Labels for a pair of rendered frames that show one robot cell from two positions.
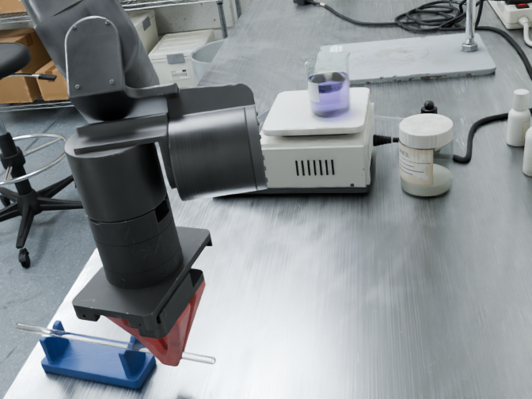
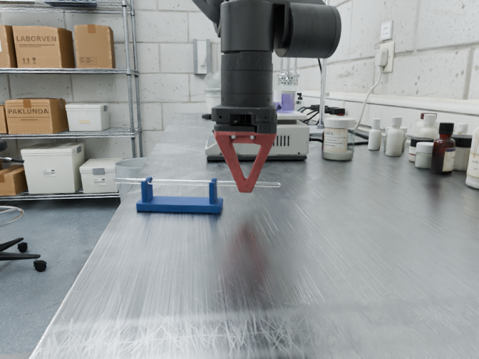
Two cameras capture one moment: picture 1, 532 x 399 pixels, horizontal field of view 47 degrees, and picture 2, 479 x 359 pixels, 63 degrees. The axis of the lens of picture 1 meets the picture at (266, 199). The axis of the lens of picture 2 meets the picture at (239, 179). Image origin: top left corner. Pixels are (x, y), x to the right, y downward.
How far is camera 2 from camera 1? 0.34 m
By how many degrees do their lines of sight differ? 24
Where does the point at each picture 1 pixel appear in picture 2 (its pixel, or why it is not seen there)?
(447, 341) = (403, 193)
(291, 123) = not seen: hidden behind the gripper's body
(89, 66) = not seen: outside the picture
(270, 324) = (289, 192)
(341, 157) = (294, 134)
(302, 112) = not seen: hidden behind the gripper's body
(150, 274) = (262, 97)
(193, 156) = (305, 15)
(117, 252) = (248, 75)
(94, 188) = (246, 23)
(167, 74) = (90, 181)
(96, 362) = (182, 201)
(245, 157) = (333, 22)
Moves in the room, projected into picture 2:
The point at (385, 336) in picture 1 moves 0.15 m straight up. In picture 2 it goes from (365, 194) to (374, 80)
